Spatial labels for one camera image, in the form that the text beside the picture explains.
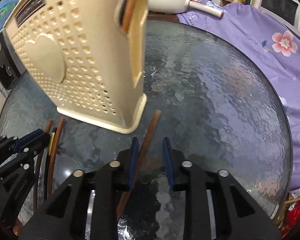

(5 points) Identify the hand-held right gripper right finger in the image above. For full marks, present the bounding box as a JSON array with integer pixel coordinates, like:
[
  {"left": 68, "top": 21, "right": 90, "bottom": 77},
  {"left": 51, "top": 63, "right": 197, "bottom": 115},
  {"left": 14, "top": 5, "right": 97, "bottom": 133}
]
[{"left": 162, "top": 137, "right": 282, "bottom": 240}]

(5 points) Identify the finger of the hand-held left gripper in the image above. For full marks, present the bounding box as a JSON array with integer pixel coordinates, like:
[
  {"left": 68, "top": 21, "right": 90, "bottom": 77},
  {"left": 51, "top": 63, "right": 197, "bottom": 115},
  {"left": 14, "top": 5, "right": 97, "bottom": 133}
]
[
  {"left": 0, "top": 129, "right": 44, "bottom": 153},
  {"left": 0, "top": 133, "right": 50, "bottom": 180}
]

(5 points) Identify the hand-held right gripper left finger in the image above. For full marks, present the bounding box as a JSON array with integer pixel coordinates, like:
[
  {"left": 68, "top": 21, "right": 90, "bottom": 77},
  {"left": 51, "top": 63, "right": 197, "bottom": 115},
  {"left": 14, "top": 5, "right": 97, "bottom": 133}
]
[{"left": 19, "top": 137, "right": 140, "bottom": 240}]

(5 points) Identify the pile of wooden chopsticks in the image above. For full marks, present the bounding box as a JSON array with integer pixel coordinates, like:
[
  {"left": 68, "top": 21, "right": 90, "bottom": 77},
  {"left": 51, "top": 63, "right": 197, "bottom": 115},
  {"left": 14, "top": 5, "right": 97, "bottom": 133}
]
[{"left": 33, "top": 117, "right": 65, "bottom": 212}]

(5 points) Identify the single brown chopstick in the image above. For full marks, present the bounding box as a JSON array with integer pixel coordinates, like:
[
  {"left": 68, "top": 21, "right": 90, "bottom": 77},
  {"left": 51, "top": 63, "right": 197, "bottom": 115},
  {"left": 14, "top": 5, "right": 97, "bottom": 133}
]
[
  {"left": 116, "top": 109, "right": 162, "bottom": 222},
  {"left": 121, "top": 0, "right": 140, "bottom": 32}
]

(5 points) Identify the cream plastic utensil holder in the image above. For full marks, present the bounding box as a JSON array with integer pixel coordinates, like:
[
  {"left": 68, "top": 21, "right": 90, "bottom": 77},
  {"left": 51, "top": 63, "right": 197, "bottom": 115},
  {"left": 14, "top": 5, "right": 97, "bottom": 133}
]
[{"left": 2, "top": 0, "right": 149, "bottom": 134}]

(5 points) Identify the grey water dispenser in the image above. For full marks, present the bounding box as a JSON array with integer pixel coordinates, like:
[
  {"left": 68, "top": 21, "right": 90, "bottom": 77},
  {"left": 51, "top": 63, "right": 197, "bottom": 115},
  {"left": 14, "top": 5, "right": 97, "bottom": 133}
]
[{"left": 0, "top": 34, "right": 27, "bottom": 98}]

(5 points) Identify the round glass table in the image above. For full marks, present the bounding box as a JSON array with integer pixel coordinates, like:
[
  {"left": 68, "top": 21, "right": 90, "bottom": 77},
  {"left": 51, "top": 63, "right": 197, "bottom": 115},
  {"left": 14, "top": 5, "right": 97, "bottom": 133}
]
[{"left": 0, "top": 17, "right": 293, "bottom": 240}]

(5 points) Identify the blue water jug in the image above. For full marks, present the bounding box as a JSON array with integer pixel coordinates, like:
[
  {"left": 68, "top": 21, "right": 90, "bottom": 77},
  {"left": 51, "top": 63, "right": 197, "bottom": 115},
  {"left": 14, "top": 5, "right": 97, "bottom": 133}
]
[{"left": 0, "top": 0, "right": 18, "bottom": 38}]

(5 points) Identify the red plastic bag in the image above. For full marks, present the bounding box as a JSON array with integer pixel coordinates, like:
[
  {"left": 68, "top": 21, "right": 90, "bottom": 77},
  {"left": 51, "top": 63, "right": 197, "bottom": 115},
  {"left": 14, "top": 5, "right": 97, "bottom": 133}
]
[{"left": 280, "top": 192, "right": 300, "bottom": 233}]

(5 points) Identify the dark wooden counter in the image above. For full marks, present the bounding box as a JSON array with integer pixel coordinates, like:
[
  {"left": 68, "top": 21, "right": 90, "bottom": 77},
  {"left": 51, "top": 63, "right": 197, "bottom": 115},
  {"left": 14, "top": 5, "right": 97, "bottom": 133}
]
[{"left": 146, "top": 12, "right": 180, "bottom": 23}]

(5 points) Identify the purple floral cloth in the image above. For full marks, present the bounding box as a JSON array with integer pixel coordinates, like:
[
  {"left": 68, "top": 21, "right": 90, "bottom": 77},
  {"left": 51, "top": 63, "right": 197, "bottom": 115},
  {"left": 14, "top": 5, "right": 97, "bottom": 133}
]
[{"left": 177, "top": 0, "right": 300, "bottom": 193}]

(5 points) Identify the white cling film roll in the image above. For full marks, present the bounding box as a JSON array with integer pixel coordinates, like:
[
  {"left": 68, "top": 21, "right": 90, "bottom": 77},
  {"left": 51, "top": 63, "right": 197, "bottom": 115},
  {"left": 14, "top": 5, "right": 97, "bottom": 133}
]
[{"left": 187, "top": 0, "right": 225, "bottom": 18}]

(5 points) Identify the cream cooking pan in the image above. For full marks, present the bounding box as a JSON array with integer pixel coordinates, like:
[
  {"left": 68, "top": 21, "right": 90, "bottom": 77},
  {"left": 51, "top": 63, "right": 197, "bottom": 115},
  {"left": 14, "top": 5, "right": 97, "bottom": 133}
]
[{"left": 146, "top": 0, "right": 190, "bottom": 14}]

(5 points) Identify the white microwave oven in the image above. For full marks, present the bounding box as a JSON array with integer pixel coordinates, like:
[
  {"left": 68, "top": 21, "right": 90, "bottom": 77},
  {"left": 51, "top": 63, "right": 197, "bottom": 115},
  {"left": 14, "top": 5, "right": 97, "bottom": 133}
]
[{"left": 260, "top": 0, "right": 300, "bottom": 40}]

